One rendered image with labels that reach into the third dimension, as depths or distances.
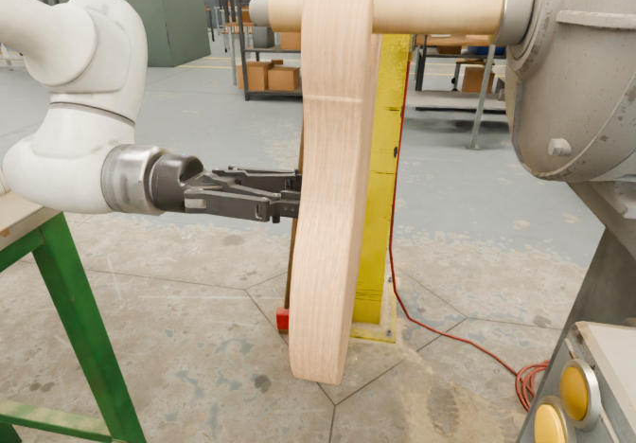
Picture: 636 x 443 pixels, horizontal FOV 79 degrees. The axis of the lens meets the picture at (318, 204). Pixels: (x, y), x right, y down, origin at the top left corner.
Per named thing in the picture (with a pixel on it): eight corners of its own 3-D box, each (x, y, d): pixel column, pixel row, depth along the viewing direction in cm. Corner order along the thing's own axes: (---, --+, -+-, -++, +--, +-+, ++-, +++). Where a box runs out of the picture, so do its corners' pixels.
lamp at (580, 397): (559, 386, 19) (578, 344, 18) (584, 447, 17) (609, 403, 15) (544, 384, 19) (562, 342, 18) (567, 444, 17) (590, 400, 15)
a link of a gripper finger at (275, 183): (212, 200, 50) (213, 196, 51) (299, 198, 52) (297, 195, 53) (211, 170, 48) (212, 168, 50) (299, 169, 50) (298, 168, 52)
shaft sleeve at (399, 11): (490, 10, 32) (503, -21, 29) (489, 44, 31) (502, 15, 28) (280, 9, 35) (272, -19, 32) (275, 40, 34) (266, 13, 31)
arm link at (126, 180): (107, 222, 48) (150, 228, 47) (96, 150, 45) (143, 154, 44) (150, 200, 56) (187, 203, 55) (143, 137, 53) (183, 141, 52)
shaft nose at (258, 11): (278, 9, 34) (272, -11, 32) (274, 33, 34) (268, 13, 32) (257, 9, 35) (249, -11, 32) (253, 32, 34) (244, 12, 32)
